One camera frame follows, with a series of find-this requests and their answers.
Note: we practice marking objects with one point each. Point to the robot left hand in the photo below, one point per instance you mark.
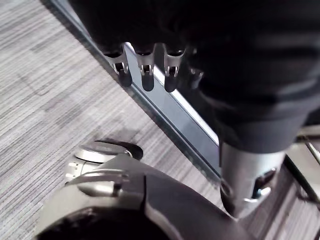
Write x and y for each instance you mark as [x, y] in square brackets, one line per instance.
[225, 50]

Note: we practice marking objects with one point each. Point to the black metal shelf unit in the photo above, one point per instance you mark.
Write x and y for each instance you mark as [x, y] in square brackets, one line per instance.
[175, 115]

